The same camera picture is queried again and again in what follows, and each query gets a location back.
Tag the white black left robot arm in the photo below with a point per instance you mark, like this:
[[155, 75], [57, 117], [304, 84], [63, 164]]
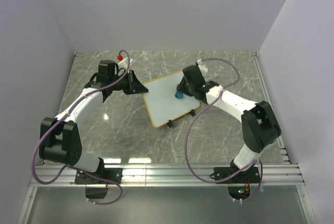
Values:
[[60, 136]]

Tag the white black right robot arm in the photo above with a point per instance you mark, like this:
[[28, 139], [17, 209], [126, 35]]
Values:
[[259, 124]]

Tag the yellow framed whiteboard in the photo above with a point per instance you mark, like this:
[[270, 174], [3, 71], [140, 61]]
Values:
[[161, 103]]

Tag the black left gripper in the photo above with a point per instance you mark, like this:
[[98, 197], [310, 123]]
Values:
[[134, 85]]

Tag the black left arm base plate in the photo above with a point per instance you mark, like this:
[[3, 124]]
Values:
[[110, 174]]

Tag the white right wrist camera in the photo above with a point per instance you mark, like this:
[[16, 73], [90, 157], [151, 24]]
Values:
[[203, 68]]

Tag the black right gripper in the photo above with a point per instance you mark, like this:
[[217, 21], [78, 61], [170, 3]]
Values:
[[181, 86]]

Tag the blue whiteboard eraser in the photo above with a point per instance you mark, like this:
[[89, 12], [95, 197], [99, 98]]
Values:
[[179, 95]]

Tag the aluminium front rail frame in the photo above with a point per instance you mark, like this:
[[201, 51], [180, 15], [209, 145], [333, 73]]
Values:
[[169, 193]]

